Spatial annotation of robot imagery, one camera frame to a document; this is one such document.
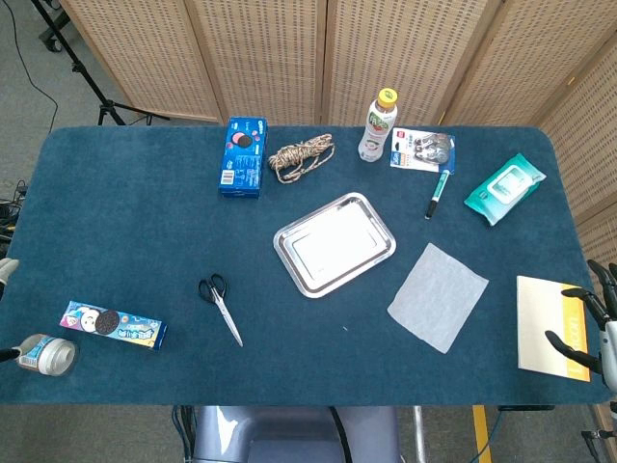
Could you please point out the blue table mat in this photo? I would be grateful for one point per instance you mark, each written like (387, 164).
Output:
(144, 231)

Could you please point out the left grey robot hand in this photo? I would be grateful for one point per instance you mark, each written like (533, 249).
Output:
(7, 270)

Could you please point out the white cloth sheet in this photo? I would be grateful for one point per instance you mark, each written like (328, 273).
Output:
(436, 299)

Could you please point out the purple-grey robot torso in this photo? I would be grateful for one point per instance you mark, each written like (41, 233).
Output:
(289, 434)

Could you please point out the woven folding screen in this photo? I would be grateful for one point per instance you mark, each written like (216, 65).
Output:
(270, 48)

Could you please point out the green marker pen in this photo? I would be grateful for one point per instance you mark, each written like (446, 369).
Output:
(439, 185)

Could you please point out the white and yellow book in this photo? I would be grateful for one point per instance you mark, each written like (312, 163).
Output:
(537, 318)

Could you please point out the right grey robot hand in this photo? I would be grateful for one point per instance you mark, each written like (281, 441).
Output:
(608, 347)

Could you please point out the black tripod stand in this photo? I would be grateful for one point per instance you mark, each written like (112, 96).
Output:
(110, 107)

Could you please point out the clear tape roll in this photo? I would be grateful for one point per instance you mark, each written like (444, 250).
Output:
(45, 354)

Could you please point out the metal table leg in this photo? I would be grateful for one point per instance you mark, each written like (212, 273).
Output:
(419, 434)

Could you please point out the blister pack of hooks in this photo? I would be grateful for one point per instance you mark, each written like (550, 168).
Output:
(419, 149)

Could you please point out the rectangular metal tray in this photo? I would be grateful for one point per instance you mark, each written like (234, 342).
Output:
(332, 246)

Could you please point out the teal wet wipes pack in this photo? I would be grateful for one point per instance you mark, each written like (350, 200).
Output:
(503, 188)

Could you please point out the colourful slim Oreo box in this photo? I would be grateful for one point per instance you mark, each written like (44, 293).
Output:
(115, 325)

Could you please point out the blue Oreo cookie box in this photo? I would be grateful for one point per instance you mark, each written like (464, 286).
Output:
(243, 159)

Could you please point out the drink bottle yellow cap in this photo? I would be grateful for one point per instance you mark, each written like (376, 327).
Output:
(378, 130)

